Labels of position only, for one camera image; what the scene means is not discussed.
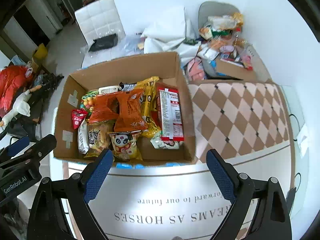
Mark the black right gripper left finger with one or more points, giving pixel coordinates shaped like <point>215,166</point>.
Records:
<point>47,218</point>

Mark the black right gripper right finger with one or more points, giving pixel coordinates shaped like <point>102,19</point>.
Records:
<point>271,217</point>

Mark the yellow chips snack bag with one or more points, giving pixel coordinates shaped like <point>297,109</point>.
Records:
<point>98,137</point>

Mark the orange snack bag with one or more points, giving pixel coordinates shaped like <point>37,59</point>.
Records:
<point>106,108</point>
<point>130,118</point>

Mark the pale green snack packet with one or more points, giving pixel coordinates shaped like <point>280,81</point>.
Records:
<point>160,144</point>

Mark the pile of snacks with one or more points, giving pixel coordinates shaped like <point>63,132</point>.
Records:
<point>220,38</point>

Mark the white goose plush toy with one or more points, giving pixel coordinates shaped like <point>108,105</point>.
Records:
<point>20,106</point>

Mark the white oat snack bag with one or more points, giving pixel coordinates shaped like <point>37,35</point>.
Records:
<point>83,141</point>

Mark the red candy snack packet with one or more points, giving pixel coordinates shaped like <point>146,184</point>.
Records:
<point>78,116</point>

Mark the red plastic bag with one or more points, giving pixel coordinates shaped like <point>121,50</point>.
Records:
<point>12,79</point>

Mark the colourful fruit candy bag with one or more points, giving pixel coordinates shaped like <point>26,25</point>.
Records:
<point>88,101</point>

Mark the patterned tablecloth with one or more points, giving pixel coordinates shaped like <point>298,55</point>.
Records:
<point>245,122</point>

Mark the panda snack bag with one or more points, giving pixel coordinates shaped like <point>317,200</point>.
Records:
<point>125,145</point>

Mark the white chocolate wafer package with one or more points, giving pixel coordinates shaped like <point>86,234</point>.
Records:
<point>109,90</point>

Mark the black striped snack package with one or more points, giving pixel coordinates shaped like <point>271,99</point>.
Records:
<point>126,87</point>

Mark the red white snack box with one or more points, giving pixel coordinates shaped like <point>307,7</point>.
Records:
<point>169,112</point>

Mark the yellow snack package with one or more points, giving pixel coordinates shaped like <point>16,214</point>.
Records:
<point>147,104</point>

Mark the black bag on chair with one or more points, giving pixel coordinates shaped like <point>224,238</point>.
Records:
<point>106,42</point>

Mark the small cardboard box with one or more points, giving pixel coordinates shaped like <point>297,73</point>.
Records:
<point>232,70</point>

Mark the white tufted chair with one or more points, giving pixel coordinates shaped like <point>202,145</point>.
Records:
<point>99,19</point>

